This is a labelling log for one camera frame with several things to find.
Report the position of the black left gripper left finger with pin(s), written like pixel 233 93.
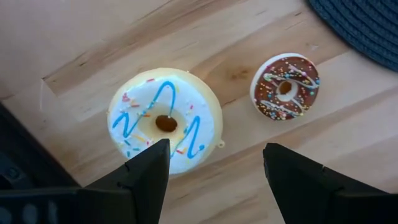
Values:
pixel 140 193

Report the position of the large white-iced blue-drizzle donut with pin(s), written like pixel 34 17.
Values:
pixel 192 99

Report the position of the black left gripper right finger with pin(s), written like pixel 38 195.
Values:
pixel 304 193

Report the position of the round dark woven placemat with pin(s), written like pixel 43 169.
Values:
pixel 367 25

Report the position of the black aluminium table frame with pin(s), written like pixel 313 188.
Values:
pixel 18 155

